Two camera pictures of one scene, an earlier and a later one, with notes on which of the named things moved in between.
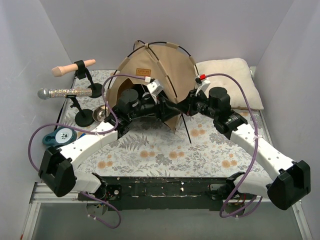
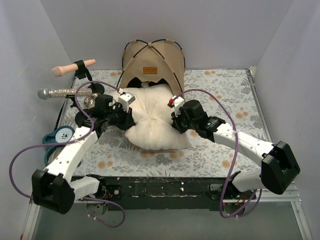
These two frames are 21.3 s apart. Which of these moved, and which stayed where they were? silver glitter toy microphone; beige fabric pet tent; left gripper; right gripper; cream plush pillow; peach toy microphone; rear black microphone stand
Moved: beige fabric pet tent; right gripper; cream plush pillow; left gripper
Stayed: peach toy microphone; rear black microphone stand; silver glitter toy microphone
